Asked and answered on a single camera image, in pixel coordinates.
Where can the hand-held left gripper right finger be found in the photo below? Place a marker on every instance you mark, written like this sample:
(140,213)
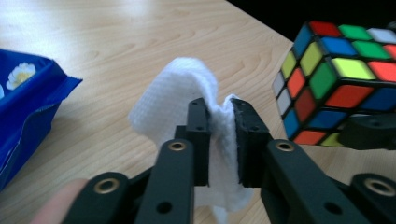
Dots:
(250,146)

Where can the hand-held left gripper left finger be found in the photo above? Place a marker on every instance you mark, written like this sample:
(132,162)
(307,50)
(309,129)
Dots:
(200,140)

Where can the white wet wipe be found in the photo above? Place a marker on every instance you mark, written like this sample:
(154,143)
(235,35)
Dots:
(174,93)

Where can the colourful puzzle cube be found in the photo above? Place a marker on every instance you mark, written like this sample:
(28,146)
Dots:
(330,77)

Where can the blue wet wipes packet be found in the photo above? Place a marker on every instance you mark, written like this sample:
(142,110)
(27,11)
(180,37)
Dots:
(28,112)

